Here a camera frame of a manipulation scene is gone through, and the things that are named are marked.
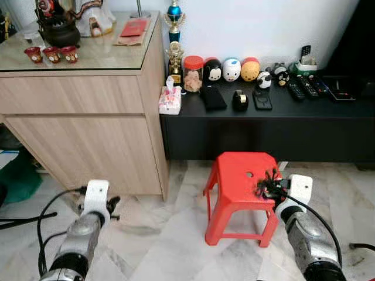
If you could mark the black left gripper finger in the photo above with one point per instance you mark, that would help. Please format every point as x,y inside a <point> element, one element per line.
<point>116,204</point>
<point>109,204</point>

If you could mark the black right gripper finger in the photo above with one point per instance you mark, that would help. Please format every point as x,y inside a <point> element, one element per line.
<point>269,178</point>
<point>268,192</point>

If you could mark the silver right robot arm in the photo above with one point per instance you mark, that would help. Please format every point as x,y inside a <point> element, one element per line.
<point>310,240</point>

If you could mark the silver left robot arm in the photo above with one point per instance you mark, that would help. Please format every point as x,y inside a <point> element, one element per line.
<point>79,240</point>

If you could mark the red plastic stool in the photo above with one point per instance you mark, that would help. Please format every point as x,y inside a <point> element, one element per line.
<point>234,181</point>

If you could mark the black TV console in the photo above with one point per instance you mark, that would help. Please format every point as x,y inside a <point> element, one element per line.
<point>263,137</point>

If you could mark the light wooden cabinet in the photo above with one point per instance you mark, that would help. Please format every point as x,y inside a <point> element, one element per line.
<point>76,146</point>

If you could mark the black phone case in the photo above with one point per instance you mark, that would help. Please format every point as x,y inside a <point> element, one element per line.
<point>262,99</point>

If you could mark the black tape dispenser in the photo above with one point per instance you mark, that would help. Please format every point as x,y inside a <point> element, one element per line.
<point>240,101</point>

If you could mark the black rod on floor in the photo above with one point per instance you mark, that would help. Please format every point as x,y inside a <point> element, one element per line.
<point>23,220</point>

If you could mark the black remote control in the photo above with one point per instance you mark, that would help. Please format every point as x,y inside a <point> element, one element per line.
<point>308,86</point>
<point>295,91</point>
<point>320,84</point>

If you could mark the green cloth bundle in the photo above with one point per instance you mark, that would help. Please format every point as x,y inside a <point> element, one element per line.
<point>20,181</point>

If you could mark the black pouch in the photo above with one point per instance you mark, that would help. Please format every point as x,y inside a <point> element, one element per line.
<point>213,98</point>

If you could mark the small white black plush toy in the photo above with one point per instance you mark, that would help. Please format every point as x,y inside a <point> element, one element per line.
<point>264,80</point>

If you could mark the yellow bear plush toy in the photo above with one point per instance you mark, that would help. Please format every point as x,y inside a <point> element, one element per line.
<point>250,70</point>

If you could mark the black set-top box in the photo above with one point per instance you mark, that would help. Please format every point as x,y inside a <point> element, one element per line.
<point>341,93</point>

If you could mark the pink white tissue pack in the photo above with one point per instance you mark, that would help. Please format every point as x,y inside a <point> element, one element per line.
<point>170,104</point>

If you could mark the white blue plush toy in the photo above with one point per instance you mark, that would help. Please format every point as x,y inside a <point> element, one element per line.
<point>232,70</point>

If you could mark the green white holder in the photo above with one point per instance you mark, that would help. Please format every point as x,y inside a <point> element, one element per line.
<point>306,67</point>

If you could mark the black mouse plush toy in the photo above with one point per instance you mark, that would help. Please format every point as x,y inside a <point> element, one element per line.
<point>213,71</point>

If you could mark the clear jar with red lid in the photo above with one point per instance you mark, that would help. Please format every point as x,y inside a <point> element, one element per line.
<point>193,81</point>

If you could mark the small black keypad remote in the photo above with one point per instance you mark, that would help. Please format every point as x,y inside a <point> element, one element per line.
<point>306,51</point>

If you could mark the glass cabinet cover pane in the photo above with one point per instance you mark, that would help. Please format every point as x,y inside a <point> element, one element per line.
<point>88,55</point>

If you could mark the small gold trophy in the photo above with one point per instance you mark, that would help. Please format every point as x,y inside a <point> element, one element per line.
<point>175,58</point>

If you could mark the brown paper envelope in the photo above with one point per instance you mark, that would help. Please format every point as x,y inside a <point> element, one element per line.
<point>129,41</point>

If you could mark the black television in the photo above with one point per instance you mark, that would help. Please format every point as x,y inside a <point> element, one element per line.
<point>357,41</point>

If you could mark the red packet envelope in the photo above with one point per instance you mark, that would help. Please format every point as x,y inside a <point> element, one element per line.
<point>133,28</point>

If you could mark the tall blue gold trophy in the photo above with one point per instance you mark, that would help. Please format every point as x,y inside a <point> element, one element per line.
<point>174,20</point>

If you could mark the white robed statue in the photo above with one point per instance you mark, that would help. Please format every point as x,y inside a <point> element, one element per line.
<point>99,17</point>

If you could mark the silver lamp stand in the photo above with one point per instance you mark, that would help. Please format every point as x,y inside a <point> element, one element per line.
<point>140,14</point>

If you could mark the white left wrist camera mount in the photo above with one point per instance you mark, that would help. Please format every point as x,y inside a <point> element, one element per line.
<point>96,196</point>

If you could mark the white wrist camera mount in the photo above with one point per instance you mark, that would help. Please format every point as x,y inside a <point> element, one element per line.
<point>96,196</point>
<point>300,188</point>

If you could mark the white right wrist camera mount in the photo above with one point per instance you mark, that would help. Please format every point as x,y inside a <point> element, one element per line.
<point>300,188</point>

